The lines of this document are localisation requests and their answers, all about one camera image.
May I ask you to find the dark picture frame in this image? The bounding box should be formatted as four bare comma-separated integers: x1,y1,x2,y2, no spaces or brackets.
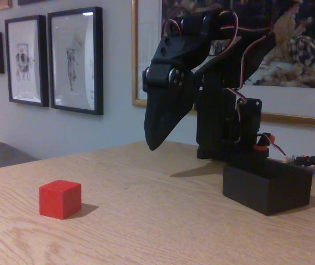
17,0,56,6

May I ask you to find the white connector base cable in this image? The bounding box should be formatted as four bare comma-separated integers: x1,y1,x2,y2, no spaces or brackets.
259,134,296,164

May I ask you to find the gold framed painting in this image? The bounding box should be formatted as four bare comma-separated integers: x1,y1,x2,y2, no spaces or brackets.
132,0,315,129

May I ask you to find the orange clamp knob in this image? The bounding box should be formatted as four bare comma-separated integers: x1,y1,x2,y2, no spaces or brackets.
253,132,275,152

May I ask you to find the red cube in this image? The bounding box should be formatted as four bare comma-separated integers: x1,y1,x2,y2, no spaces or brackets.
39,179,82,220

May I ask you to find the black box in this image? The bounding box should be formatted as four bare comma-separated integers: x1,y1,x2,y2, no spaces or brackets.
222,158,313,216

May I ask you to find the large black picture frame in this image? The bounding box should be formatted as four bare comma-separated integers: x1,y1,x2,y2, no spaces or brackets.
47,7,104,116

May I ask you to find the grey chair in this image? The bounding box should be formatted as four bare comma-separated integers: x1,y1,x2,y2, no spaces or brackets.
0,141,41,172

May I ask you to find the medium black picture frame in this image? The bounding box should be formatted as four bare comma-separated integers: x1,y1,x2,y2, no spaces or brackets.
4,15,50,108

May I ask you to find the red white servo cable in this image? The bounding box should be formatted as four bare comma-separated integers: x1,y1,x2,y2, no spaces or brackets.
161,9,279,122

